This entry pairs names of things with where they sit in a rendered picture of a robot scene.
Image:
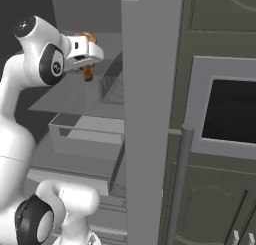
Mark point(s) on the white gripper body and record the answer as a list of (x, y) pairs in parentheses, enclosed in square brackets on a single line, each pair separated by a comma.
[(95, 52)]

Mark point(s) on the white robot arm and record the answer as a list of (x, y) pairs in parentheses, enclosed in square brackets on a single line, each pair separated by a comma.
[(20, 145)]

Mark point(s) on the brown chicken drumstick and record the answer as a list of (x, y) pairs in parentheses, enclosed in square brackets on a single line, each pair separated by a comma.
[(88, 74)]

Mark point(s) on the grey fridge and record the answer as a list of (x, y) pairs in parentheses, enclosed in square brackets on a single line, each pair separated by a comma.
[(83, 9)]

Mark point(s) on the glass fridge shelf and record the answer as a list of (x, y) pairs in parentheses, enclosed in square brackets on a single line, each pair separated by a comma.
[(66, 99)]

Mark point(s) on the grey fridge door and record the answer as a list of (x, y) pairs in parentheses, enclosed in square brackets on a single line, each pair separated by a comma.
[(146, 122)]

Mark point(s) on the large clear fridge drawer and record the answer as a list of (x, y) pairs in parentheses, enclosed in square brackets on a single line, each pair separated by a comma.
[(73, 165)]

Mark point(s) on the olive green cupboard run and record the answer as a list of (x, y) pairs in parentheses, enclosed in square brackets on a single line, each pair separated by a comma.
[(213, 22)]

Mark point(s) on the grey framed built-in oven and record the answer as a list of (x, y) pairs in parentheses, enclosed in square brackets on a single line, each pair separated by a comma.
[(233, 109)]

